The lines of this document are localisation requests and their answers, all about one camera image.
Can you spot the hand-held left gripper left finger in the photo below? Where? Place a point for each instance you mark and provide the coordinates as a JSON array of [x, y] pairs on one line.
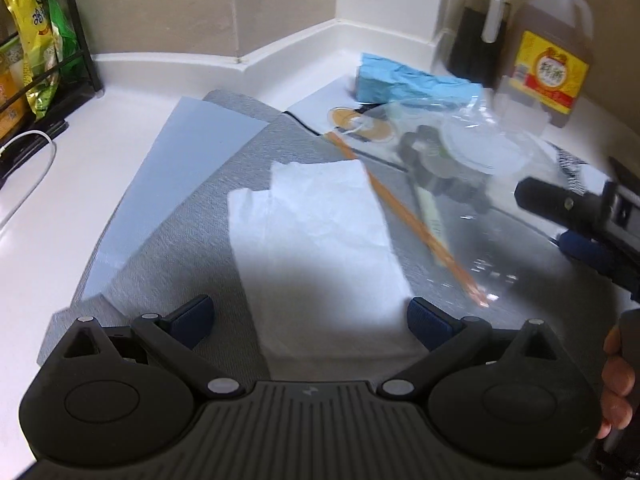
[[192, 317]]

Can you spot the blue cloth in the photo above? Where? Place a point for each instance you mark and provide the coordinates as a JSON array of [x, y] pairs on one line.
[[400, 82]]

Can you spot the person's right hand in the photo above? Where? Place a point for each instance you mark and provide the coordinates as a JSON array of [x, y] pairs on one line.
[[617, 385]]

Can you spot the white green stick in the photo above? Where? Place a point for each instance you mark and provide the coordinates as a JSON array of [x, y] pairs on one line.
[[430, 215]]

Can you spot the dark sauce dispenser bottle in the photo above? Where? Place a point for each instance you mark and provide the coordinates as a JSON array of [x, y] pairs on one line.
[[470, 45]]

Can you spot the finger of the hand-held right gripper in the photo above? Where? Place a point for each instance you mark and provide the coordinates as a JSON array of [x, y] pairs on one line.
[[560, 200], [587, 250]]

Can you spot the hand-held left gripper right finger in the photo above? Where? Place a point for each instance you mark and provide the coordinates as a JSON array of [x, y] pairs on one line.
[[430, 322]]

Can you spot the white paper towel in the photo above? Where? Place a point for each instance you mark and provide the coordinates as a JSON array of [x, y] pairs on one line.
[[310, 240]]

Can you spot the green snack packet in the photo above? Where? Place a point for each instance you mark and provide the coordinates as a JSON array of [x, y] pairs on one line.
[[67, 50]]

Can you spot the pale blue sheet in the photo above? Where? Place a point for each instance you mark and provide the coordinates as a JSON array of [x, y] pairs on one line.
[[175, 160]]

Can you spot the orange stick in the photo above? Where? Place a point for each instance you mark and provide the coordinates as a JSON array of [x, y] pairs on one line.
[[400, 210]]

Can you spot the yellow snack packet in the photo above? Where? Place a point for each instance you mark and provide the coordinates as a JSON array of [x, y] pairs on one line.
[[35, 25]]

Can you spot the clear plastic bag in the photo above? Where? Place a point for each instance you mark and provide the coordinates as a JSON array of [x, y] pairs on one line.
[[480, 150]]

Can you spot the cooking wine jug yellow label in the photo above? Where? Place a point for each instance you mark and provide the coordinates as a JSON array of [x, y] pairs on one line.
[[545, 70]]

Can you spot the orange snack packet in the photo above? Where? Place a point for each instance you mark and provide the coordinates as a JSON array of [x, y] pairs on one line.
[[10, 95]]

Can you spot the grey mat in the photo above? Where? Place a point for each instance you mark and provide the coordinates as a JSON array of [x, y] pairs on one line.
[[175, 240]]

